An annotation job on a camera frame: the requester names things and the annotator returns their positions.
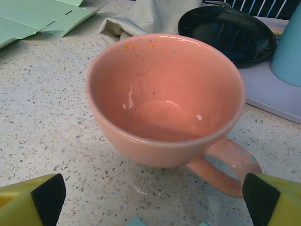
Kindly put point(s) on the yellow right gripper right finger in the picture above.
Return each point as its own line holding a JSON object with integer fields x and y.
{"x": 282, "y": 202}

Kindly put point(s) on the lavender tray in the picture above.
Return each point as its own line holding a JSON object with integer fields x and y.
{"x": 270, "y": 94}

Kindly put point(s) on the beige cloth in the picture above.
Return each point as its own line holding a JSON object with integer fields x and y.
{"x": 145, "y": 18}

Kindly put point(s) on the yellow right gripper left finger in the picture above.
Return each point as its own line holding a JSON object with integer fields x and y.
{"x": 14, "y": 204}

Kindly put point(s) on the green paper box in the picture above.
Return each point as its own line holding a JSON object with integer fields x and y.
{"x": 35, "y": 18}

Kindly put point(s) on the light blue paper box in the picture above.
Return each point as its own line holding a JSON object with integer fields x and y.
{"x": 136, "y": 222}

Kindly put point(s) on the black plate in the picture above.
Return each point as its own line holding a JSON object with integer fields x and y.
{"x": 225, "y": 37}

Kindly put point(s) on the pink speckled ceramic cup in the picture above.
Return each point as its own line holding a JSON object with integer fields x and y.
{"x": 164, "y": 94}

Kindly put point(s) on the light blue mug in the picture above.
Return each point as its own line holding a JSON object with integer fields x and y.
{"x": 289, "y": 51}

